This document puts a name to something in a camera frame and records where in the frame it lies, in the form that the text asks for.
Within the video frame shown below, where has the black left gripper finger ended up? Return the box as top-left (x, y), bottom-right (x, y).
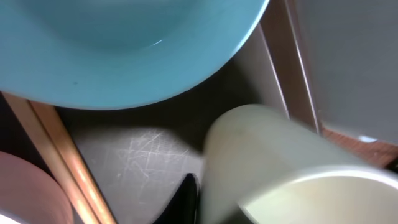
top-left (154, 173), bottom-right (198, 224)

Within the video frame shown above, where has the small pale green cup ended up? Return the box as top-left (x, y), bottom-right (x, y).
top-left (200, 105), bottom-right (397, 224)

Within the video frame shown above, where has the white rice bowl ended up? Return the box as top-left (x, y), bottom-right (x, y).
top-left (1, 152), bottom-right (74, 224)

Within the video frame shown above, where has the blue bowl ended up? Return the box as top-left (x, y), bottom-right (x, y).
top-left (1, 0), bottom-right (267, 110)

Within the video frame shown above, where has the brown serving tray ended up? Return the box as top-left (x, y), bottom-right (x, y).
top-left (0, 0), bottom-right (321, 224)

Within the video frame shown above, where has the wooden chopstick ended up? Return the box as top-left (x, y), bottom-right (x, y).
top-left (2, 93), bottom-right (99, 224)
top-left (30, 101), bottom-right (116, 224)

